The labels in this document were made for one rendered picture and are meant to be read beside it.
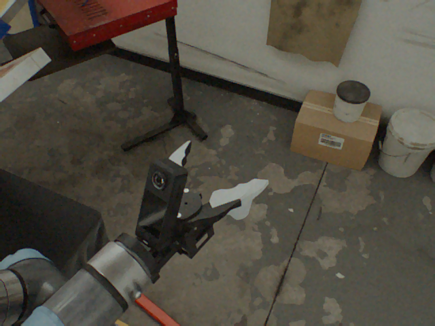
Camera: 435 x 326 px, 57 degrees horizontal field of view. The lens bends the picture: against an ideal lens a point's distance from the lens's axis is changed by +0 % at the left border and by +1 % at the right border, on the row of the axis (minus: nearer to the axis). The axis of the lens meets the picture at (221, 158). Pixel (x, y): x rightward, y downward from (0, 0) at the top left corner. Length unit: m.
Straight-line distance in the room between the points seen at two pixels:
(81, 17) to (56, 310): 1.75
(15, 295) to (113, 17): 1.63
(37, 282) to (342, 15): 2.26
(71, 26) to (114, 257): 1.65
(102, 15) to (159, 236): 1.68
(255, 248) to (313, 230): 0.38
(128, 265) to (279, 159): 2.35
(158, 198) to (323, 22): 2.18
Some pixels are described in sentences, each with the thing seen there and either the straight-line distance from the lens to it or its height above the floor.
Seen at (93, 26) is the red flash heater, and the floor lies 1.10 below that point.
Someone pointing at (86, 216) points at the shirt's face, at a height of 0.95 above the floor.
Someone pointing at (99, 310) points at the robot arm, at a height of 1.68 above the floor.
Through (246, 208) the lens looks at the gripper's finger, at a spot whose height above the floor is 1.66.
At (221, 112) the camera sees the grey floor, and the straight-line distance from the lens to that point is 3.09.
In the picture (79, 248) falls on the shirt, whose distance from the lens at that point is 1.44.
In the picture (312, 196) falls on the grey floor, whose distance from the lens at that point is 2.65.
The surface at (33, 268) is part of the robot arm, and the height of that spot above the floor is 1.60.
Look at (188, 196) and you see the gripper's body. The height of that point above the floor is 1.69.
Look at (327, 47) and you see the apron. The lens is 2.70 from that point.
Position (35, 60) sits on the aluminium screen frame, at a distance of 1.09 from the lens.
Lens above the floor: 2.14
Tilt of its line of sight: 50 degrees down
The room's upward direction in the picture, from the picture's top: straight up
